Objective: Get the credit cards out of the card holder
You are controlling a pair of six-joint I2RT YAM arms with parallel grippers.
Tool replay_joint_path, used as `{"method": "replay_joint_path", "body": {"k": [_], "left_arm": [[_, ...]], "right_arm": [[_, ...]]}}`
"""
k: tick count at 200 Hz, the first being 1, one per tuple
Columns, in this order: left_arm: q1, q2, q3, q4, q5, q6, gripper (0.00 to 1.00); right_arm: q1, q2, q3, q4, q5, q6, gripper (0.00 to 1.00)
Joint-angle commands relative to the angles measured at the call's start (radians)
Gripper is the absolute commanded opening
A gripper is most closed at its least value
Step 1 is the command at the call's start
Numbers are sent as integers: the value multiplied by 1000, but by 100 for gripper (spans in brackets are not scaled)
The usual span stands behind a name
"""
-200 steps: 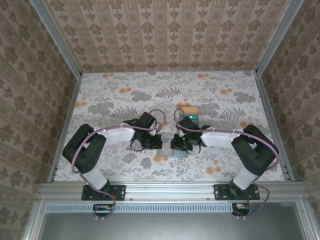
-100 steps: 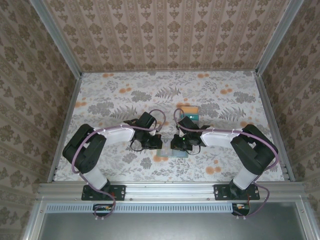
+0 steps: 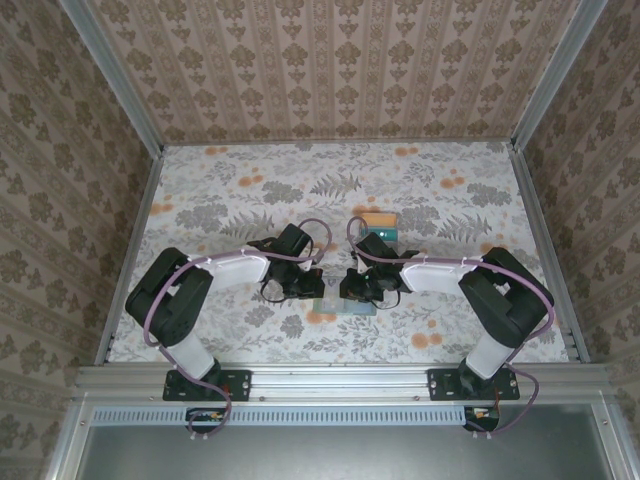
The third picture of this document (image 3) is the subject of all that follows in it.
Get aluminium right side rail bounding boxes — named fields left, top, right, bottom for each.
left=508, top=144, right=592, bottom=364

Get aluminium front beam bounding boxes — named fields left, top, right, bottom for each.
left=74, top=363, right=619, bottom=401

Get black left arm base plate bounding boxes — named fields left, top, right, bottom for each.
left=163, top=368, right=253, bottom=403

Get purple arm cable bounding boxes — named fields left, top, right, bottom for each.
left=142, top=218, right=335, bottom=444
left=346, top=215, right=557, bottom=442

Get aluminium rail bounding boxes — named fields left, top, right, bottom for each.
left=94, top=147, right=165, bottom=365
left=508, top=144, right=592, bottom=364

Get black connector board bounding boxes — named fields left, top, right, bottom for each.
left=463, top=405, right=501, bottom=432

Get grey slotted cable duct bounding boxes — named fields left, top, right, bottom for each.
left=92, top=405, right=469, bottom=427

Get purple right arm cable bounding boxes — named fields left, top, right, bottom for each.
left=346, top=215, right=557, bottom=442

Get green leather card holder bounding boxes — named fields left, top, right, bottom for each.
left=312, top=277, right=379, bottom=318

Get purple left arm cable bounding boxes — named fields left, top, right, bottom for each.
left=142, top=218, right=335, bottom=444

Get aluminium left side rail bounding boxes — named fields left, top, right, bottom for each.
left=94, top=147, right=165, bottom=365

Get aluminium corner post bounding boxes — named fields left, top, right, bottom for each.
left=508, top=0, right=610, bottom=152
left=62, top=0, right=166, bottom=154

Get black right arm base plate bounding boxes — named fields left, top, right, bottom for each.
left=427, top=368, right=521, bottom=403

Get grey metal panel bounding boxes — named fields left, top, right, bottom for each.
left=74, top=424, right=615, bottom=480

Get aluminium left corner post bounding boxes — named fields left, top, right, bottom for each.
left=62, top=0, right=166, bottom=154

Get aluminium right corner post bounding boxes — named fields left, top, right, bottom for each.
left=508, top=0, right=610, bottom=152

